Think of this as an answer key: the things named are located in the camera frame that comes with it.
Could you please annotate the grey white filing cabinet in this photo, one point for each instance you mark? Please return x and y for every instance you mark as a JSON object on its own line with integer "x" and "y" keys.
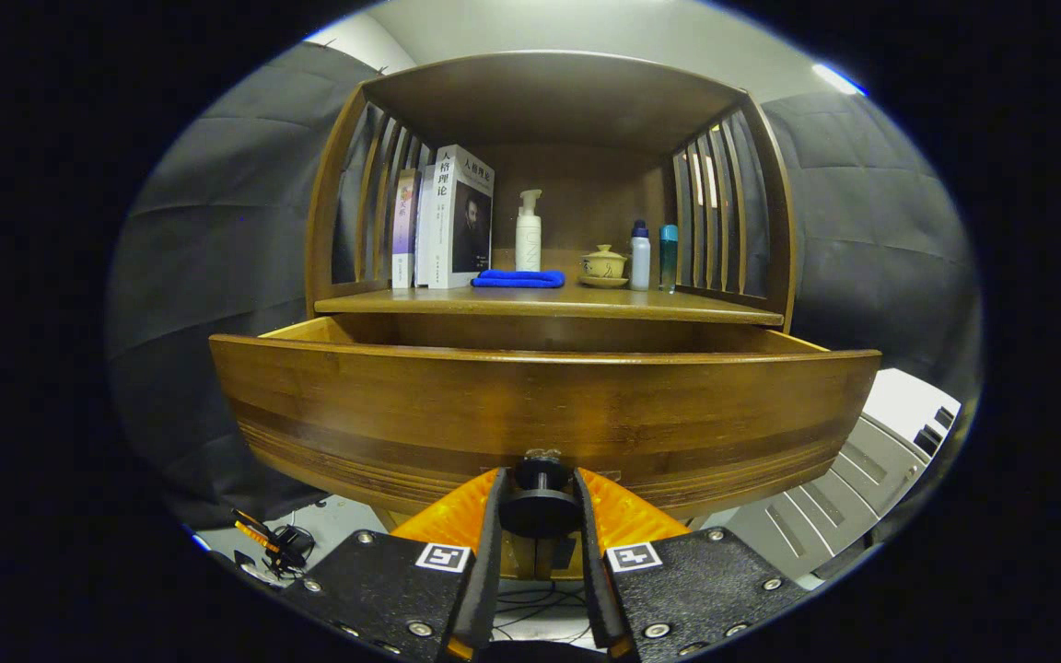
{"x": 825, "y": 497}

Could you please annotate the teal bottle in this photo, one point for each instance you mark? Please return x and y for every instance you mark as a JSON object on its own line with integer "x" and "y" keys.
{"x": 668, "y": 258}

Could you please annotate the orange black tool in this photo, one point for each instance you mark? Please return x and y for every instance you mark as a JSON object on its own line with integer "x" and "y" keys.
{"x": 259, "y": 537}

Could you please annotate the blue folded cloth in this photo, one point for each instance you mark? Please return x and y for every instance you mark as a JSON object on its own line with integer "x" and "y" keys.
{"x": 517, "y": 278}

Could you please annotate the thin white book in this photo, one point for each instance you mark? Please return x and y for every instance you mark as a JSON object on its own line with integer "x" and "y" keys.
{"x": 423, "y": 239}

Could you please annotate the white pump bottle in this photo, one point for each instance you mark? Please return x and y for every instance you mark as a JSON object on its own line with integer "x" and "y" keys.
{"x": 528, "y": 244}

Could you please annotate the small ceiling light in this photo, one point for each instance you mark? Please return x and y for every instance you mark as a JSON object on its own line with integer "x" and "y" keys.
{"x": 836, "y": 79}

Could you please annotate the wooden countertop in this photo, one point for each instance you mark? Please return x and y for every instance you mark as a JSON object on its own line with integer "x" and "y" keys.
{"x": 586, "y": 302}

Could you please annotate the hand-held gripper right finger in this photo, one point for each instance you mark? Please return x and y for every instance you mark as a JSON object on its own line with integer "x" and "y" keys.
{"x": 597, "y": 580}

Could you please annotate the white bottle with blue cap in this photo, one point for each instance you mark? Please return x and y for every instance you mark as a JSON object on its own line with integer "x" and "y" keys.
{"x": 640, "y": 262}

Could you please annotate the wooden drawer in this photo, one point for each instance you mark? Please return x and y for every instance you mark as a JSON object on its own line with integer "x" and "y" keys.
{"x": 494, "y": 405}

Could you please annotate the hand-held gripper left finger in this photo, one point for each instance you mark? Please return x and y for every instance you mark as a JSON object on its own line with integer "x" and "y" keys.
{"x": 486, "y": 571}

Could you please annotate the purple book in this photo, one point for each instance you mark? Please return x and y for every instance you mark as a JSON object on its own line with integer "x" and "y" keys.
{"x": 404, "y": 230}

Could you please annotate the yellow lidded teacup with saucer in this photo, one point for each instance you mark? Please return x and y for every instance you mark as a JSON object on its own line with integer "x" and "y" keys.
{"x": 603, "y": 265}

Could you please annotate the white book with portrait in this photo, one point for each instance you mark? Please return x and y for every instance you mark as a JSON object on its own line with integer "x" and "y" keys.
{"x": 471, "y": 230}

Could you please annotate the black drawer knob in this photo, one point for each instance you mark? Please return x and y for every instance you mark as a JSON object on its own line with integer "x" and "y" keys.
{"x": 540, "y": 502}

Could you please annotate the wooden cabinet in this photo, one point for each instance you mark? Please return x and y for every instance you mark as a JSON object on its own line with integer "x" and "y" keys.
{"x": 577, "y": 184}

